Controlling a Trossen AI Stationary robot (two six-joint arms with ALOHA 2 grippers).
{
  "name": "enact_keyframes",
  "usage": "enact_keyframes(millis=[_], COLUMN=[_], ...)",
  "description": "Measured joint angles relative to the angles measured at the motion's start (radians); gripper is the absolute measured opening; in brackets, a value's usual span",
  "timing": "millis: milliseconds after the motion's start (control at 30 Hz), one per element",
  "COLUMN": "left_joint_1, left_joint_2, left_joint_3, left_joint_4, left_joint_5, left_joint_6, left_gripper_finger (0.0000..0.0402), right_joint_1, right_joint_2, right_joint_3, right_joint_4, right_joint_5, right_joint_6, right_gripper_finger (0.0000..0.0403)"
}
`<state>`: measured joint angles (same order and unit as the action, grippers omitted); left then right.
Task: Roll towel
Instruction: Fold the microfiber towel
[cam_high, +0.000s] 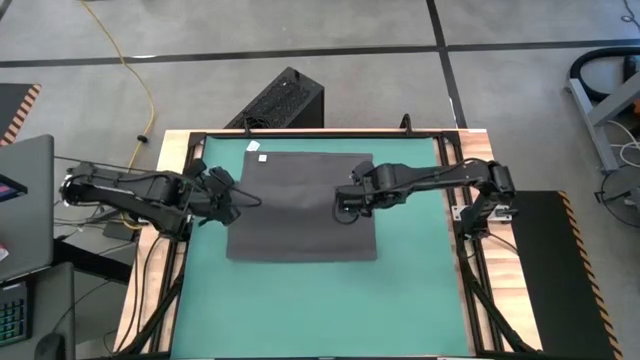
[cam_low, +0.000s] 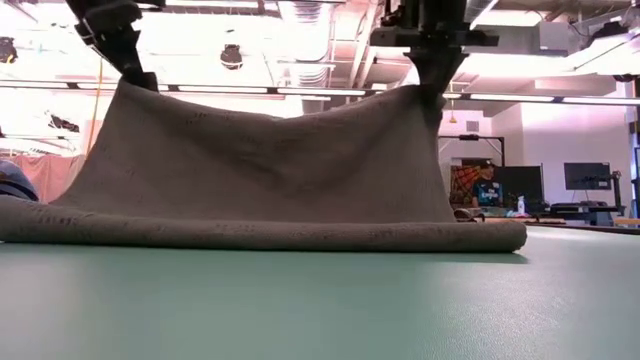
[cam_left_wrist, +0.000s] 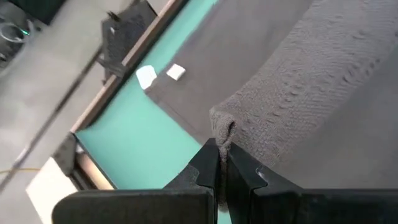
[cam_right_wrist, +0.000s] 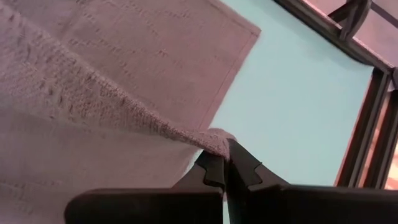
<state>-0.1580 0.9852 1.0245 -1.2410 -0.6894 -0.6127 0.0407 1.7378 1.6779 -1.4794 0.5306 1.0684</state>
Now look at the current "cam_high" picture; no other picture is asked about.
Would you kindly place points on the black computer mouse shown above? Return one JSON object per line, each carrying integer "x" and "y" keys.
{"x": 50, "y": 347}

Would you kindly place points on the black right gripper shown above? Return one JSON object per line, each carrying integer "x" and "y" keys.
{"x": 357, "y": 197}

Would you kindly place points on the black frame clamp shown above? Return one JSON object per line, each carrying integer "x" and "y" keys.
{"x": 246, "y": 127}
{"x": 406, "y": 125}

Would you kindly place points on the green table mat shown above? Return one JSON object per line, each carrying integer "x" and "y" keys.
{"x": 400, "y": 300}

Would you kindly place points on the dark grey desk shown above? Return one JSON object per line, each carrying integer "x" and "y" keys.
{"x": 55, "y": 310}

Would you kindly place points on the black power adapter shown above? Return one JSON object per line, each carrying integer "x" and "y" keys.
{"x": 119, "y": 232}

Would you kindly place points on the black computer tower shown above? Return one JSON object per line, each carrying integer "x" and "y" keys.
{"x": 285, "y": 100}

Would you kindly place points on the black screen device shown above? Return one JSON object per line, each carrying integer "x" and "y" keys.
{"x": 10, "y": 190}

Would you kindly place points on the grey closed laptop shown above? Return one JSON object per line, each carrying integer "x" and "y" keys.
{"x": 35, "y": 225}

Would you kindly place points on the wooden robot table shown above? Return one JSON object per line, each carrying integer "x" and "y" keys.
{"x": 172, "y": 147}

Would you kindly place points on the black metal table frame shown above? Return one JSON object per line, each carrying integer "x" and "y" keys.
{"x": 350, "y": 134}

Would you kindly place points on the black mat orange striped edge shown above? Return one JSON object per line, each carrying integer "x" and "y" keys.
{"x": 550, "y": 280}
{"x": 12, "y": 107}

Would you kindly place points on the grey metal stand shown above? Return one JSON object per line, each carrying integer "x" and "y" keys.
{"x": 592, "y": 125}

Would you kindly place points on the backlit black keyboard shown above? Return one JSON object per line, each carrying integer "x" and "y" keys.
{"x": 12, "y": 315}

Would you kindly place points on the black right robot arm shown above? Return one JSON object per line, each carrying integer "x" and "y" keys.
{"x": 435, "y": 175}

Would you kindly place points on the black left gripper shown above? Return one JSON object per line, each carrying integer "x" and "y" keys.
{"x": 222, "y": 197}

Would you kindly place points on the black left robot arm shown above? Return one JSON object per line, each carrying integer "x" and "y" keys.
{"x": 145, "y": 192}

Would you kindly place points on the grey woven towel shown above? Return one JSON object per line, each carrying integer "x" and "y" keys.
{"x": 300, "y": 235}

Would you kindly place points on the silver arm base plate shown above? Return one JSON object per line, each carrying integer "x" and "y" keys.
{"x": 502, "y": 212}

